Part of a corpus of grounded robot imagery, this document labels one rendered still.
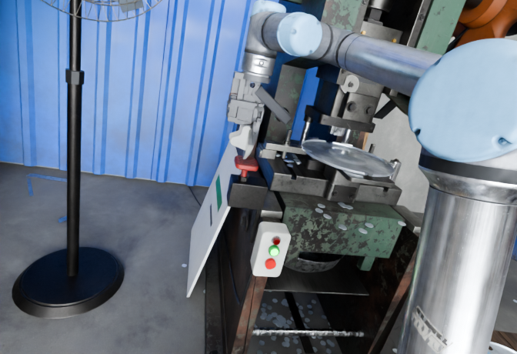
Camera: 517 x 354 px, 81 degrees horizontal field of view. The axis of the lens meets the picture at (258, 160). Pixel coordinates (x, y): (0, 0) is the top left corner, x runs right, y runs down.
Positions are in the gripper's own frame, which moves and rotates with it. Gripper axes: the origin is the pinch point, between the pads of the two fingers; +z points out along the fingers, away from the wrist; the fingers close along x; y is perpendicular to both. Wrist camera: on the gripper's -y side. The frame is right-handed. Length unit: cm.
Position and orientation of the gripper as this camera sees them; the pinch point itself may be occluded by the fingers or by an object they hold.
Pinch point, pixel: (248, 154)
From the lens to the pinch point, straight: 78.6
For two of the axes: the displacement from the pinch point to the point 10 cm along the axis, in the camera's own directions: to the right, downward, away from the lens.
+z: -2.1, 9.2, 3.3
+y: -9.7, -1.4, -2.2
